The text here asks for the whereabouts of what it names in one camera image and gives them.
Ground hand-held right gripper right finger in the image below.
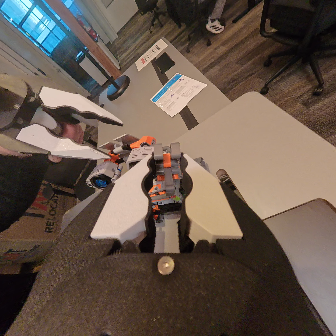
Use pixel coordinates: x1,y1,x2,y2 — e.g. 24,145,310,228
178,153,243,244

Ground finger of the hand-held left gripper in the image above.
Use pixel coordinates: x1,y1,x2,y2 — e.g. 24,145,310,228
39,86,124,127
16,123,112,160

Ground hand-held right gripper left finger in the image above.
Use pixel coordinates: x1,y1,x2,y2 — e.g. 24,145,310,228
90,155,156,244

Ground black orange tracked toy robot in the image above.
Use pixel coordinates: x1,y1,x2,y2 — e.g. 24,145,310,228
86,134,238,224

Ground person's left forearm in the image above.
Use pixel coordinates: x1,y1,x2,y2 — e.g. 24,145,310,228
0,153,50,233

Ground person's left hand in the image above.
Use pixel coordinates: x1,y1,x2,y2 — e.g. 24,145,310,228
0,123,85,164

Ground cardboard moving box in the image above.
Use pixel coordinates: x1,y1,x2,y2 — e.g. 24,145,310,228
0,181,77,265

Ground white barcode sheet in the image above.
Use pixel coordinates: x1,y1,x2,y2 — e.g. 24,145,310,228
135,39,168,72

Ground black square table cover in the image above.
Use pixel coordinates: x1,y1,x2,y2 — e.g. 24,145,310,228
155,52,176,74

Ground blue header printed sheet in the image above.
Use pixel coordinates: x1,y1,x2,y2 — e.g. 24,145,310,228
150,73,208,117

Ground black table leg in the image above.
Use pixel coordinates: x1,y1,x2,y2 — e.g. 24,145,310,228
232,0,263,24

